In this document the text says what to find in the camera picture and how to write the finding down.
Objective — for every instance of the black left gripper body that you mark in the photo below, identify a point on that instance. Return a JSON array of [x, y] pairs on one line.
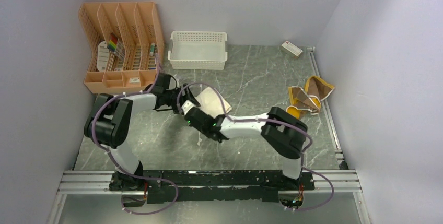
[[171, 98]]

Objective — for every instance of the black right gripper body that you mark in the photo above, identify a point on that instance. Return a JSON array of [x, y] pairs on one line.
[[205, 131]]

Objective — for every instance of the white towel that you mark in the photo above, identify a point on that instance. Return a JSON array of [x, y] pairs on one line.
[[210, 102]]

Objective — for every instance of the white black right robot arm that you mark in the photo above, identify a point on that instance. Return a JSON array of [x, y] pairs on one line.
[[285, 133]]

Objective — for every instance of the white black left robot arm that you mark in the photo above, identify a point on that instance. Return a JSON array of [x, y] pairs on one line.
[[109, 119]]

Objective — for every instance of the small white label tag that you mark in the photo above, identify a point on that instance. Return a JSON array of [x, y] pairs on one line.
[[134, 80]]

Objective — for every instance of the white plastic basket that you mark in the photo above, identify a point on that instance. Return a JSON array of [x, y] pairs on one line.
[[198, 50]]

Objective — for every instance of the orange plastic file organizer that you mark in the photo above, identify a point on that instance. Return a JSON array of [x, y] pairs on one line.
[[137, 25]]

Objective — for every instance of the rainbow colour swatch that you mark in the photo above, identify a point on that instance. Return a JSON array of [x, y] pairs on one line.
[[112, 42]]

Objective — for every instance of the white tag card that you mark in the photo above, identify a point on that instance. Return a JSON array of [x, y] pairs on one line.
[[102, 56]]

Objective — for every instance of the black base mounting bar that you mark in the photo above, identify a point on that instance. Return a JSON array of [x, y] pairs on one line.
[[224, 185]]

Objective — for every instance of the brown and yellow towel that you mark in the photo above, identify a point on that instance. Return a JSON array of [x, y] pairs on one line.
[[308, 99]]

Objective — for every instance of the small white red box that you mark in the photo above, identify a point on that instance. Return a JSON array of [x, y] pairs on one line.
[[291, 49]]

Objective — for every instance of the aluminium side rail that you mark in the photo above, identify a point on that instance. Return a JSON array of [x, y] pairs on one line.
[[341, 162]]

